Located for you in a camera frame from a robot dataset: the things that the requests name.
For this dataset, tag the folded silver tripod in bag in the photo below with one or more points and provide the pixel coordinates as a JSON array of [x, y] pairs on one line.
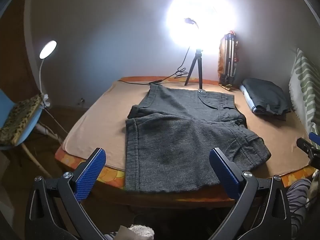
[[221, 55]]

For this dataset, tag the white blue folded cloth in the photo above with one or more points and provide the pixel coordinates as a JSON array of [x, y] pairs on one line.
[[248, 100]]

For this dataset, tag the person's striped trouser leg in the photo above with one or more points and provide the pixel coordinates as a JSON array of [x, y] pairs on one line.
[[297, 200]]

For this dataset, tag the black phone holder clip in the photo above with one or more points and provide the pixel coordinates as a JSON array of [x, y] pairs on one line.
[[191, 21]]

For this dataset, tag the leopard print cushion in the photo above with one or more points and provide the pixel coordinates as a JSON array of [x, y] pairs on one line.
[[17, 120]]

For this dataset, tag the white knitted cloth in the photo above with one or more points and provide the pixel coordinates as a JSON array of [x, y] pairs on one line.
[[140, 232]]

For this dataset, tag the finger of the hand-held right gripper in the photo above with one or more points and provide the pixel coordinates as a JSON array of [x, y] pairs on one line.
[[314, 138], [308, 150]]

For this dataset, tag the orange floral bed sheet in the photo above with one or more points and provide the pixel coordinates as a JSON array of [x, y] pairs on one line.
[[110, 173]]

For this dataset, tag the small black tripod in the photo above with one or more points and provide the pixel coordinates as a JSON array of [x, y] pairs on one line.
[[198, 65]]

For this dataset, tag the blue chair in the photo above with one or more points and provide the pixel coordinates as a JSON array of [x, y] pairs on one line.
[[27, 132]]

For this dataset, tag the green striped white pillow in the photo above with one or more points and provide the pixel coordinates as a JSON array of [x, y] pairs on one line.
[[305, 85]]

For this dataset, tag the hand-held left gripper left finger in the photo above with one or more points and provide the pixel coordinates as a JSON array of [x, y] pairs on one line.
[[91, 172]]

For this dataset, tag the dark folded clothes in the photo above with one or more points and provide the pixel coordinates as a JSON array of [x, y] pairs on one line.
[[265, 95]]

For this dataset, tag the white gooseneck desk lamp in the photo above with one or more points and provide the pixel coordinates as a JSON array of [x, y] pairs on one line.
[[48, 48]]

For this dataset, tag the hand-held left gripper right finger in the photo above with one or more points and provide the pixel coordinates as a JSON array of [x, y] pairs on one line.
[[226, 172]]

